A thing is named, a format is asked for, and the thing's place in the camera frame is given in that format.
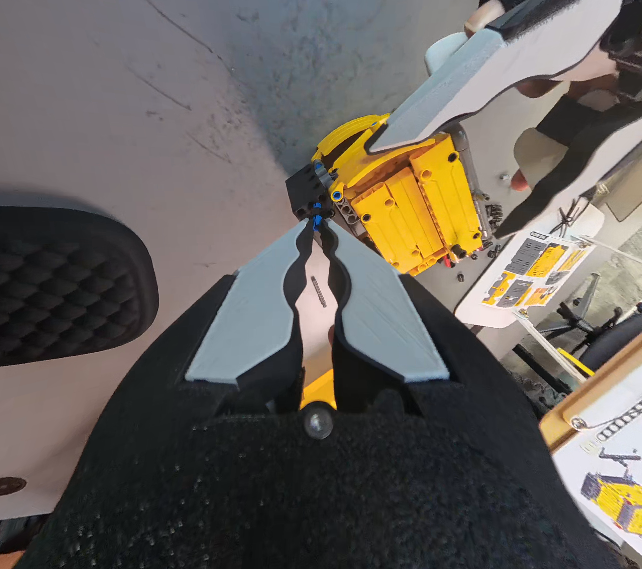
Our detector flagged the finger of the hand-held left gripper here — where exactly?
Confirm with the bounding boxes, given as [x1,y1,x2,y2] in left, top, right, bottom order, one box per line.
[366,0,632,154]
[494,118,642,240]

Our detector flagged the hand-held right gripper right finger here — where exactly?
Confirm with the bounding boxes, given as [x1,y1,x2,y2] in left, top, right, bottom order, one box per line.
[321,219,450,384]

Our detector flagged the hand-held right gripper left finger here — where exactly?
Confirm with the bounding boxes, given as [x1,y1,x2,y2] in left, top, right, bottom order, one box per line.
[185,219,311,385]

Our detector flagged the yellow lego vehicle model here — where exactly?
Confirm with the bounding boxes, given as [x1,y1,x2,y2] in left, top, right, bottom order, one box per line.
[285,114,496,277]

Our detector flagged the pile of small lego pins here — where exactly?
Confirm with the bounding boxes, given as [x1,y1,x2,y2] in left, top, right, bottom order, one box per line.
[483,202,506,260]

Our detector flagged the lego sticker sheet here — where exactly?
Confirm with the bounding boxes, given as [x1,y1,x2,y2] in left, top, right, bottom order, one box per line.
[480,230,596,310]

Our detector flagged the lego instruction booklet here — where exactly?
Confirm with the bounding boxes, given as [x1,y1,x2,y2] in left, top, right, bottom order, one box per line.
[551,368,642,551]

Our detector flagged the person's left hand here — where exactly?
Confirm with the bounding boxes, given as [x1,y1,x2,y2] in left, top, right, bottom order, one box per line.
[464,0,506,38]

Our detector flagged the dark flat panel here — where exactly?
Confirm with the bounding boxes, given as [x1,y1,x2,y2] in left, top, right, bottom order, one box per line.
[591,163,642,225]

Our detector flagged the white book stand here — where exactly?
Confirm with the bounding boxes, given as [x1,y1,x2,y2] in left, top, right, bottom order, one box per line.
[454,200,642,412]

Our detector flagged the yellow divided parts bin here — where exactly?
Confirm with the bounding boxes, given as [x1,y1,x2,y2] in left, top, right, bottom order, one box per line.
[300,368,337,410]

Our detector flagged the black office chair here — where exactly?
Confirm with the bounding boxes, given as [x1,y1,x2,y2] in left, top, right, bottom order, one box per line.
[538,301,642,375]

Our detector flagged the black cable bundle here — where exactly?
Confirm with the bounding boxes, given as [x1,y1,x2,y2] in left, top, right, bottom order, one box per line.
[548,200,589,235]

